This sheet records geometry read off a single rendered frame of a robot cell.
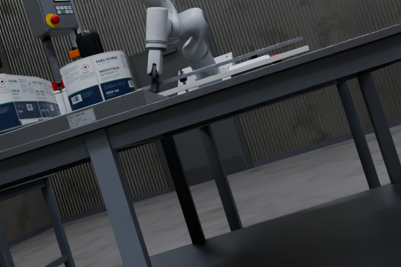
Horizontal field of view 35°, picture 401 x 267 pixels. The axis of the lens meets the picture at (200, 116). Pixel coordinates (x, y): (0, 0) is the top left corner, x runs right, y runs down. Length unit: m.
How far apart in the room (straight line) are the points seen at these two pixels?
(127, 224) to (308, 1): 7.75
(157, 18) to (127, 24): 7.39
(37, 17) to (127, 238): 1.21
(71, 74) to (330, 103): 7.47
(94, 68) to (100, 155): 0.28
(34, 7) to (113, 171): 1.13
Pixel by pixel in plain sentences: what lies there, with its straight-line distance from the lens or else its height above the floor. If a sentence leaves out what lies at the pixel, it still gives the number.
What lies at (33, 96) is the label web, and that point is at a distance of 2.11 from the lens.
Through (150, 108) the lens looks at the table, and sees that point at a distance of 1.63.
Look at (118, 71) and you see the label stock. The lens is 1.86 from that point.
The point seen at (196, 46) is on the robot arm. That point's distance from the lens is 2.97.
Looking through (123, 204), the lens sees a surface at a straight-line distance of 1.68.
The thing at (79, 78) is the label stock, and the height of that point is 0.97.
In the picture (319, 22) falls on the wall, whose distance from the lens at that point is 9.19.
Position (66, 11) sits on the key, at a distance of 2.68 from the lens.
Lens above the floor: 0.72
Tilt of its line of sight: 1 degrees up
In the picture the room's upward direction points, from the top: 18 degrees counter-clockwise
